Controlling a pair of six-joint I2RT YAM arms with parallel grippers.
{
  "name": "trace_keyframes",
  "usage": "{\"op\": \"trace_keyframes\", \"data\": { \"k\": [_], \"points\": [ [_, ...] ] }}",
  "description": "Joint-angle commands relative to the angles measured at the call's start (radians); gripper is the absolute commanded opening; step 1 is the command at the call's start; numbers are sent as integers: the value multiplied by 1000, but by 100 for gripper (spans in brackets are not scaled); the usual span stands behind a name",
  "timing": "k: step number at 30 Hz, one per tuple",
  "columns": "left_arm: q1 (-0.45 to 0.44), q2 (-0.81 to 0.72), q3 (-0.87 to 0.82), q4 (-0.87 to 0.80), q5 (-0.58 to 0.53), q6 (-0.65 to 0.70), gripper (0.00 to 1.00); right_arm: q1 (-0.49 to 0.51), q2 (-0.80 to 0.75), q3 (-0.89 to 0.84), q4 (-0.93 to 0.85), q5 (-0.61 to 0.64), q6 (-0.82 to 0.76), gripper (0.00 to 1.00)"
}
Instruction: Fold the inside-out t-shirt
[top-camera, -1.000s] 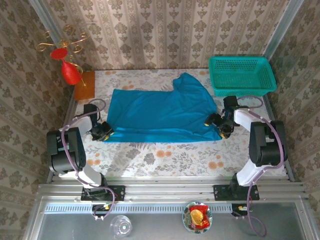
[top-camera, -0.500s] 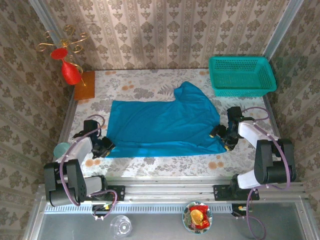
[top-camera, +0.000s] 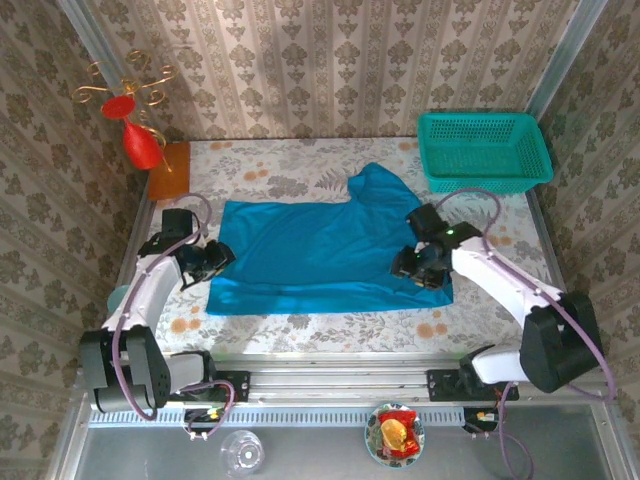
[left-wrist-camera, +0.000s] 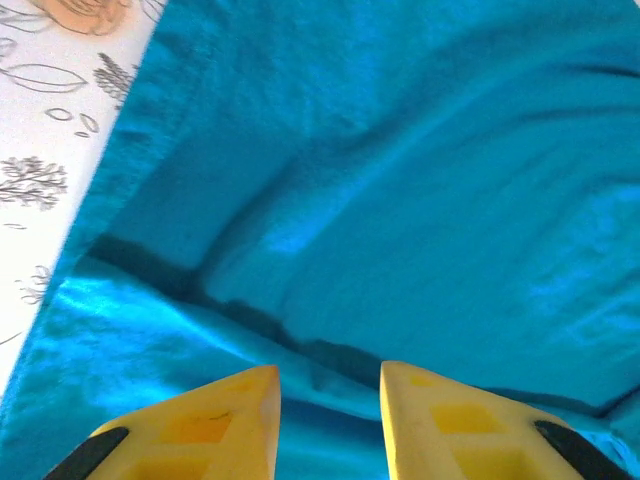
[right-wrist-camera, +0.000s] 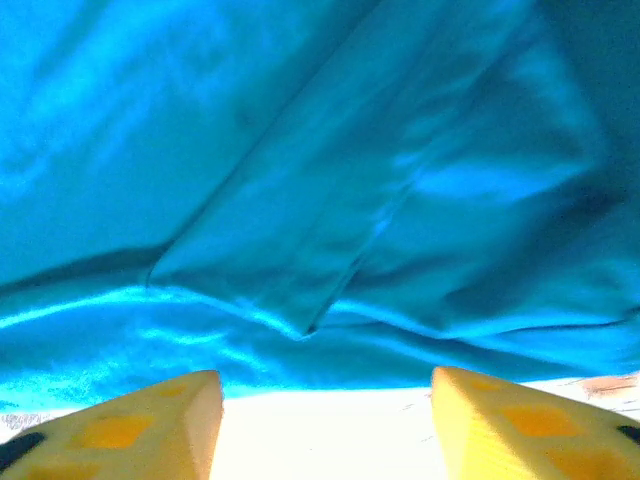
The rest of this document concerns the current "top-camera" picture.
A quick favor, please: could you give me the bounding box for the patterned plate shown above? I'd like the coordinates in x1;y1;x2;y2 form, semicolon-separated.
363;403;426;469

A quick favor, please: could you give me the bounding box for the wooden stand base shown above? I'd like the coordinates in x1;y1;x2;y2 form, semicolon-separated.
147;141;192;202

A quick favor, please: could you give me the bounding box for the teal plastic basket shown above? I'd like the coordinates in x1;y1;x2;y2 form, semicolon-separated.
417;112;555;195

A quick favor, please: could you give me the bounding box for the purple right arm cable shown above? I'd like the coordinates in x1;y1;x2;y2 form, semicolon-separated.
432;188;617;479

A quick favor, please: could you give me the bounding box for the aluminium frame post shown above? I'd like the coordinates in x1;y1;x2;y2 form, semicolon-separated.
57;0;151;201
524;0;609;121

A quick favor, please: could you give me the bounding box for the clear glass cup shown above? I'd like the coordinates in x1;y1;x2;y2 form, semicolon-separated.
219;429;265;479

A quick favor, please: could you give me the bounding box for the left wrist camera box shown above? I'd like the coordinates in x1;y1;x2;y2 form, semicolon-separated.
160;207;197;237

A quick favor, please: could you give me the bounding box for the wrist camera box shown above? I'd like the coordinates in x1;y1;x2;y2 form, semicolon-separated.
160;207;197;237
405;203;444;240

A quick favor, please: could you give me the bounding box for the red snack packet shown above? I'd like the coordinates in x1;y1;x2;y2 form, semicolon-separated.
375;407;420;457

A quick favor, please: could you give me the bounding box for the floral table cover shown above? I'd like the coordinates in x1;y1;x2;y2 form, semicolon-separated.
117;138;576;357

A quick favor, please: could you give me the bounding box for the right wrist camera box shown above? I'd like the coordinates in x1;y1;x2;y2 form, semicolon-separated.
405;203;444;240

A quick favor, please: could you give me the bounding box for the red plastic wine glass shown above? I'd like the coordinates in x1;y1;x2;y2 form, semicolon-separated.
101;95;164;172

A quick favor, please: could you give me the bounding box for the aluminium rail frame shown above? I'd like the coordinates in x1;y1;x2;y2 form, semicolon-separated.
74;352;616;431

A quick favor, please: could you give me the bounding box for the teal t-shirt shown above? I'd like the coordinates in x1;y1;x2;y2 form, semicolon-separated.
205;163;455;317

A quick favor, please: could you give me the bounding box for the gold wire stand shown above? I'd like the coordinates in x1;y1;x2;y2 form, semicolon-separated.
72;48;181;174

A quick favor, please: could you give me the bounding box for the small black connector box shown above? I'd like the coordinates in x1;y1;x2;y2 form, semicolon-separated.
462;407;501;434
183;407;224;436

